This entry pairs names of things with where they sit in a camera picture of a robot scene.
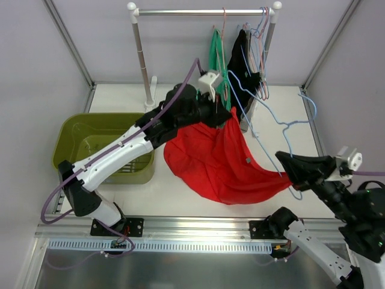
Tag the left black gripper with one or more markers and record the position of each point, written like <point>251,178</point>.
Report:
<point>215,111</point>

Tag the red tank top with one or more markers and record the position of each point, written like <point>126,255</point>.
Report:
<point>217,164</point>

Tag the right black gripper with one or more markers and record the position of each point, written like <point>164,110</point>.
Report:
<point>326,169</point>

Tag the olive green plastic basket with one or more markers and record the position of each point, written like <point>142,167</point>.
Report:
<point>82,135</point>

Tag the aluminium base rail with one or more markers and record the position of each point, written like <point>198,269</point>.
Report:
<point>188,228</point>

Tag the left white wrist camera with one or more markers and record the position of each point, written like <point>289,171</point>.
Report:
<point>208,83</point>

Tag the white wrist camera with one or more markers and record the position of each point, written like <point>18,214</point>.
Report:
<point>347,161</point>
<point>208,83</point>

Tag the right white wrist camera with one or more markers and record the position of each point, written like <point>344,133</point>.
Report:
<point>347,161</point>

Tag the white slotted cable duct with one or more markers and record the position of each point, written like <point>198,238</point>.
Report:
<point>248,247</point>

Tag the pink wire hanger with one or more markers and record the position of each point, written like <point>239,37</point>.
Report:
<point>223,39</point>

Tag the white and silver clothes rack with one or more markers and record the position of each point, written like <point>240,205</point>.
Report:
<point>260,38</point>

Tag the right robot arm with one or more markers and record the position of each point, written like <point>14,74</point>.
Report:
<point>361,212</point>

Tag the black tank top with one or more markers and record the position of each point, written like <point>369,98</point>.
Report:
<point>236,65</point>

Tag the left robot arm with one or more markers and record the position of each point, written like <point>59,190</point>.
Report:
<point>182,107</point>

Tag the light blue wire hanger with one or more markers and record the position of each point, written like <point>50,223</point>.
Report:
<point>286,124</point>

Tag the green tank top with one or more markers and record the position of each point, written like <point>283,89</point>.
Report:
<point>228,104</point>

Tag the grey tank top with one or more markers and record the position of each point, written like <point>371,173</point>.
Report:
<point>249,111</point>

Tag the light blue hanger rack end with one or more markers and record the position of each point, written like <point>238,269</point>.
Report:
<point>261,39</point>

